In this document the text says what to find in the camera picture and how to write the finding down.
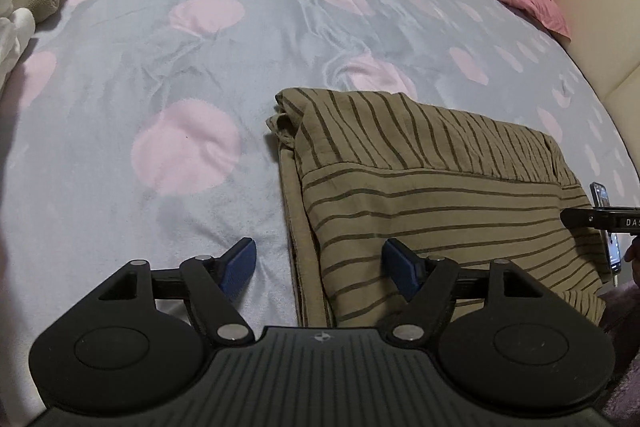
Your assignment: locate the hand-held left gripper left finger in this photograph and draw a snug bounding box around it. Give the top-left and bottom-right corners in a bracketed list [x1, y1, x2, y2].
[95, 237, 258, 344]

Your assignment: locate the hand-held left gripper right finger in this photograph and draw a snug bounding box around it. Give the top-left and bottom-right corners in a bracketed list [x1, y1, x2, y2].
[381, 237, 546, 345]

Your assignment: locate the olive striped shirt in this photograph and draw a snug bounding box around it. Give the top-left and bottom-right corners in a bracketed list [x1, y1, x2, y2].
[265, 88, 607, 328]

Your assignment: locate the person's right hand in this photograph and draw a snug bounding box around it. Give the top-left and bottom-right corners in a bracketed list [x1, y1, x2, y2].
[624, 237, 640, 288]

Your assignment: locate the purple fleece garment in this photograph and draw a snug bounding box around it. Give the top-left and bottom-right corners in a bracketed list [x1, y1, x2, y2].
[597, 279, 640, 427]

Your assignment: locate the white folded cloth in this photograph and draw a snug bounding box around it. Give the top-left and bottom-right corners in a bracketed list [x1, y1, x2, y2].
[0, 0, 37, 85]

